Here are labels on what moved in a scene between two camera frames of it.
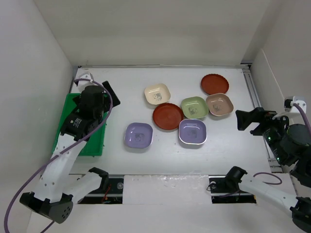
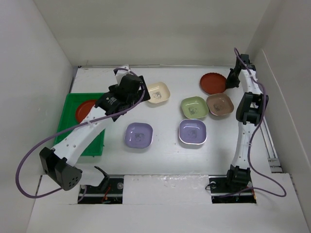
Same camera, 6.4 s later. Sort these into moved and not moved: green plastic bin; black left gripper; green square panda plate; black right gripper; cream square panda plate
Moved: black right gripper; black left gripper
Not moved: green plastic bin; green square panda plate; cream square panda plate
